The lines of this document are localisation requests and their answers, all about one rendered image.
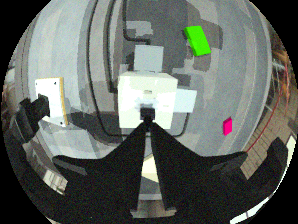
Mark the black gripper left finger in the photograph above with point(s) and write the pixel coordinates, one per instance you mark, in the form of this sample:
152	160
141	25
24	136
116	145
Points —
119	172

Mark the bright green block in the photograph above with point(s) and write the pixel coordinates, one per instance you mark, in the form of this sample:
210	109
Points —
198	40

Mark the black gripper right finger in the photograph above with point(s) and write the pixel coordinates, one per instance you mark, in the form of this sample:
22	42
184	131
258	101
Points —
179	170

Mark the magenta rectangular block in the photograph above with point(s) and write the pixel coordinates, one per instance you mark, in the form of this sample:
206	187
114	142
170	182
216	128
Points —
227	126

